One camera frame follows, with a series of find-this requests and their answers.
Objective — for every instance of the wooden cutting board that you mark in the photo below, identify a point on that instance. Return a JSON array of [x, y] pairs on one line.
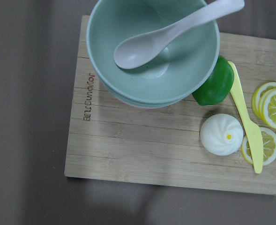
[[109, 140]]

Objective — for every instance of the white ceramic spoon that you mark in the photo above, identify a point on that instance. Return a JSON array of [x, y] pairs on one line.
[[141, 49]]

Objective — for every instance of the green lime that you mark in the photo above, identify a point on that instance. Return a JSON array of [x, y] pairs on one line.
[[216, 88]]

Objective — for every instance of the white garlic bulb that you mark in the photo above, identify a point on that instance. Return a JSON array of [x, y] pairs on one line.
[[221, 134]]

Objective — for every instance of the yellow plastic knife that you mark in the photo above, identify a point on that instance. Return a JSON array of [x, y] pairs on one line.
[[252, 130]]

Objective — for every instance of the lemon slice right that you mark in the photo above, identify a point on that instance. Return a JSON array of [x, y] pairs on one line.
[[264, 103]]

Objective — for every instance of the lemon slice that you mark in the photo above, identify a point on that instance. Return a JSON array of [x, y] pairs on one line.
[[269, 147], [264, 103]]

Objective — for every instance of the lemon slice left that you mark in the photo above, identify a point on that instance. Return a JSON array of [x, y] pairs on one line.
[[269, 147]]

